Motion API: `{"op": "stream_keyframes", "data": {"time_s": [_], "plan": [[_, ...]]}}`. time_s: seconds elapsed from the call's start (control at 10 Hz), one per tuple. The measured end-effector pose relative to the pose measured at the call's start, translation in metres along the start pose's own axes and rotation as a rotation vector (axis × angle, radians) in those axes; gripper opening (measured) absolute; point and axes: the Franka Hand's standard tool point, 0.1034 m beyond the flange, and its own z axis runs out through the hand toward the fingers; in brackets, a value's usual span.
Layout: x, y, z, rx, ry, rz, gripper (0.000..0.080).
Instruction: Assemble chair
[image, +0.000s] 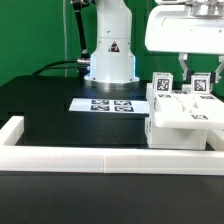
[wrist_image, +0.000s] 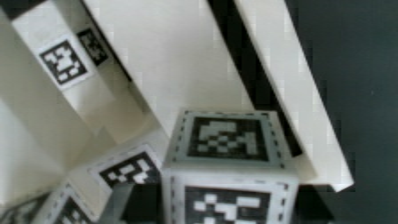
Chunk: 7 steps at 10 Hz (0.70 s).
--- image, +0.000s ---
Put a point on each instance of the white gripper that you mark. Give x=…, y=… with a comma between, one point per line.
x=187, y=26

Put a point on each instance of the white chair back piece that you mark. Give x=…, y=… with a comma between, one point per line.
x=185, y=111

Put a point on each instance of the white chair seat piece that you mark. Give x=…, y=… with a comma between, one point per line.
x=171, y=138

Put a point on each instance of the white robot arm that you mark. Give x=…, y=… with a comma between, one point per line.
x=112, y=62

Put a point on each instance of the white marker sheet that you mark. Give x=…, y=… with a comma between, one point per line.
x=109, y=106

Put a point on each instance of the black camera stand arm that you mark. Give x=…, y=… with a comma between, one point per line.
x=78, y=5

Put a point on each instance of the white U-shaped fence frame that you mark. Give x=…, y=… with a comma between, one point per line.
x=97, y=160

